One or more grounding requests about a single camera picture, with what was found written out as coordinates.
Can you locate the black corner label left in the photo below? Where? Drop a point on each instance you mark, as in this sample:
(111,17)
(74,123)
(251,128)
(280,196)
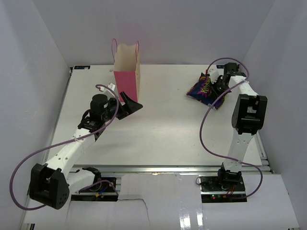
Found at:
(82,67)

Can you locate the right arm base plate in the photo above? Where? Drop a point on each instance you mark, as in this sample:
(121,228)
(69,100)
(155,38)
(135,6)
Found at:
(213,193)

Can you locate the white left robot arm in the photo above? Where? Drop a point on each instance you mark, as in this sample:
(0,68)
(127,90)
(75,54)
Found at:
(52,183)

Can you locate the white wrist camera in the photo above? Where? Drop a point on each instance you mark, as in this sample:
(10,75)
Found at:
(109,86)
(212,76)

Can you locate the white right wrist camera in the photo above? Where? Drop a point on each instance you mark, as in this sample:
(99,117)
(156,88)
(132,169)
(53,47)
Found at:
(212,76)

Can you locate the aluminium table edge rail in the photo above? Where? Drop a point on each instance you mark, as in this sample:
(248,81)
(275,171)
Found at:
(166,169)

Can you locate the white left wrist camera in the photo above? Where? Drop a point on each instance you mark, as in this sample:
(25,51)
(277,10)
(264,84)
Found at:
(109,86)

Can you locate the pink paper gift bag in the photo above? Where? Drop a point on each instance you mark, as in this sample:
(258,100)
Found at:
(126,68)

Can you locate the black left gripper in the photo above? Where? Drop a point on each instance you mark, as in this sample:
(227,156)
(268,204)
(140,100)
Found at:
(125,109)

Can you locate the purple nut snack bag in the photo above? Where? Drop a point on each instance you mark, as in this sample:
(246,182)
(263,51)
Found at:
(202,91)

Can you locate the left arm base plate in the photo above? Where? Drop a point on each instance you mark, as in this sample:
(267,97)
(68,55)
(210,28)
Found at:
(102,192)

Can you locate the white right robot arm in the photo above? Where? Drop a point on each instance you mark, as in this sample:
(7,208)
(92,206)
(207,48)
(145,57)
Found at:
(230,171)

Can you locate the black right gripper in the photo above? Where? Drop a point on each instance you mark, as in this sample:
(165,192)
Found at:
(214,86)

